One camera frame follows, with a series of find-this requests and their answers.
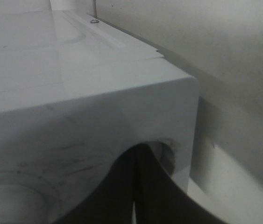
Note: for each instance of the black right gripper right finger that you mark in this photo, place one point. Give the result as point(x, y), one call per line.
point(159, 200)

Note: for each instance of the white timer knob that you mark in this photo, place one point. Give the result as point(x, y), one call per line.
point(23, 205)

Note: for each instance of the white microwave oven body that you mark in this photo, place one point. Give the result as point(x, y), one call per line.
point(76, 93)

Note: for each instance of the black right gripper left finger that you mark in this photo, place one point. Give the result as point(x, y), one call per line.
point(113, 200)

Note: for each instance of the round door release button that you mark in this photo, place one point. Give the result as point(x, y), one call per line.
point(169, 154)

